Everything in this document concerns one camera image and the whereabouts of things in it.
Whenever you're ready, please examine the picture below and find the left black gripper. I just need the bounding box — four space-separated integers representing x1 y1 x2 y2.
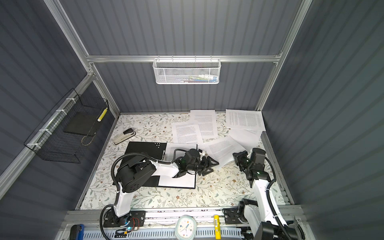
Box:
186 155 219 175

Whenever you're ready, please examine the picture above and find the beige black clip folder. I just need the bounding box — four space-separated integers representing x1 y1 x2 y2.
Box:
115 142 180 193

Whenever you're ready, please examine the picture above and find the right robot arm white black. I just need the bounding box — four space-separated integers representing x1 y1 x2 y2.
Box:
233 148 299 240

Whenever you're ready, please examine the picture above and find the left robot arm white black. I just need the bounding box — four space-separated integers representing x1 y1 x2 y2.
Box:
100 149 219 228

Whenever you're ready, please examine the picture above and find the printed paper sheet under folder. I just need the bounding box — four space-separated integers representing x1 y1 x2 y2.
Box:
172 121 204 145

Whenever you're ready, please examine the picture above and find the yellow glue stick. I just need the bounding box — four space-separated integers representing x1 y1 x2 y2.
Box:
214 215 221 240

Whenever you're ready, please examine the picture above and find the white round clock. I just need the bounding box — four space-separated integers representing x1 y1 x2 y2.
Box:
175 215 197 240

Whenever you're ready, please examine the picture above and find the black grey stapler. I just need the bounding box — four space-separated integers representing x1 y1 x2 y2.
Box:
113 128 136 145

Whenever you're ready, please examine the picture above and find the yellow marker in black basket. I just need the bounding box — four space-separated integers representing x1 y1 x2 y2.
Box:
97 107 109 122

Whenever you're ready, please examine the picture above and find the white wire mesh basket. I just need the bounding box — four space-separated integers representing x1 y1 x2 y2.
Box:
153 58 222 85

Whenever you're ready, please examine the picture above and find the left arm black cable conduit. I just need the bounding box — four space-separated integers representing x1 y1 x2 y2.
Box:
98 148 188 240

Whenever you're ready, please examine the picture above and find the blue black tool handle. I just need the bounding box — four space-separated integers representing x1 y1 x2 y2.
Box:
69 224 85 240

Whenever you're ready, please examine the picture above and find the black wire mesh basket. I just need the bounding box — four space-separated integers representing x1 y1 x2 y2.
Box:
24 91 109 164

